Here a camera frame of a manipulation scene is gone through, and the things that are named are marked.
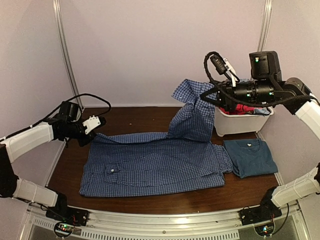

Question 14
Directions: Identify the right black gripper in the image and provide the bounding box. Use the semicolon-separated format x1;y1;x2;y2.
200;78;275;112

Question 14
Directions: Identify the blue checkered shirt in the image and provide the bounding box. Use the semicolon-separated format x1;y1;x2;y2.
79;79;233;198

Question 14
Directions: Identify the blue polo shirt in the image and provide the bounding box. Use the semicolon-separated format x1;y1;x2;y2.
223;138;278;179

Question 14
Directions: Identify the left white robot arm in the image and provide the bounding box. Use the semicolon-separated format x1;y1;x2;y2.
0;101;106;222

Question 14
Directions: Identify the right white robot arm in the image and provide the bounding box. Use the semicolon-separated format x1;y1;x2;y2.
200;50;320;221

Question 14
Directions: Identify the white plastic laundry bin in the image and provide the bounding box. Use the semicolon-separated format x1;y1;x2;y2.
214;107;275;137

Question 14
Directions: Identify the red garment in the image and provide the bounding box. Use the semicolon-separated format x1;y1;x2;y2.
233;104;255;115

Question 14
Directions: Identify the light blue garment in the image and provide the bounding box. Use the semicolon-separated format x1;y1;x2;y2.
239;78;271;117

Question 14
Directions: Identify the right black camera cable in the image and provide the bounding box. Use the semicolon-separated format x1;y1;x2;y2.
203;51;226;86

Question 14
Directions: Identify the black camera cable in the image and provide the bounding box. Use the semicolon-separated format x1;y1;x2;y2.
72;93;112;118
203;51;226;86

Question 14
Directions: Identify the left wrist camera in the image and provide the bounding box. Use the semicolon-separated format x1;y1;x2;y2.
82;115;106;135

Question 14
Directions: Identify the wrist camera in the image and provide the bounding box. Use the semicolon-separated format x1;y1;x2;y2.
82;115;106;135
209;52;240;87

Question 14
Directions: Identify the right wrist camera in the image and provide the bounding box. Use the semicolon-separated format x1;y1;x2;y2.
209;52;240;87

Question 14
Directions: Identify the left black camera cable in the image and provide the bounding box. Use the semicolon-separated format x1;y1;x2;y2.
72;93;112;118

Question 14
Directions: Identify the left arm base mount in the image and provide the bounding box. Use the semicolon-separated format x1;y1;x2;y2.
44;194;89;227

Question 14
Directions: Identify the right aluminium corner post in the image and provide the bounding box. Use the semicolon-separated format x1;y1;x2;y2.
257;0;273;52

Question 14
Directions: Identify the aluminium corner post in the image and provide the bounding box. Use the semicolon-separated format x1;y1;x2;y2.
257;0;273;52
52;0;80;97

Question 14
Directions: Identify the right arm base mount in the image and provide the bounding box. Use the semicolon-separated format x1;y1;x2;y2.
239;196;282;226

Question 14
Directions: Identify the left aluminium corner post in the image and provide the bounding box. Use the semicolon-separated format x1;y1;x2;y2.
52;0;80;97

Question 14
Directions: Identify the front aluminium rail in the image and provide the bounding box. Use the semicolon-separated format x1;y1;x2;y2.
18;202;310;240

